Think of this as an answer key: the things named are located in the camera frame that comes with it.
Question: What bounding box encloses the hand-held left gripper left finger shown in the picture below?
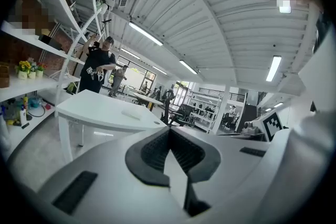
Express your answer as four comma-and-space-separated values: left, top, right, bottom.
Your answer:
125, 127, 172, 188

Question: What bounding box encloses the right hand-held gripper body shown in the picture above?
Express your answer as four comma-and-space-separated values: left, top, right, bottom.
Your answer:
241, 109, 284, 143

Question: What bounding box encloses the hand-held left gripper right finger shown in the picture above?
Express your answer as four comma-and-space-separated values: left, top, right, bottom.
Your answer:
170, 127, 221, 183

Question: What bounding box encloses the black office chair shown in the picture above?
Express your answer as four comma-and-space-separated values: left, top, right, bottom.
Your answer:
167, 103, 196, 128

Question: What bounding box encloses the white storage rack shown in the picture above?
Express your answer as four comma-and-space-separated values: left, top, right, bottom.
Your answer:
187, 90, 227, 132

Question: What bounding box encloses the ceiling light tube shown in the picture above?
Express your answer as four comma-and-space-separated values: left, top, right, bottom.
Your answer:
179, 59, 198, 75
128, 20, 164, 47
266, 55, 282, 82
120, 47, 141, 60

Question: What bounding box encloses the white table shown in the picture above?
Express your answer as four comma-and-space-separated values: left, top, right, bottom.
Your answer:
55, 89, 167, 163

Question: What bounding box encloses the white shelving unit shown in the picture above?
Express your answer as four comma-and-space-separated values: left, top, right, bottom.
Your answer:
0, 0, 108, 140

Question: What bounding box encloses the sunflower pot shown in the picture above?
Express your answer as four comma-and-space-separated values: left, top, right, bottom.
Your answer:
15, 60, 31, 81

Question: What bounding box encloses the wooden organiser box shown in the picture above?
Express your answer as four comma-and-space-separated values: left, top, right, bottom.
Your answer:
0, 61, 11, 89

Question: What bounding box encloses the black cable loop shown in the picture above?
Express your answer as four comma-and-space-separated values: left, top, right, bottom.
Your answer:
27, 103, 47, 118

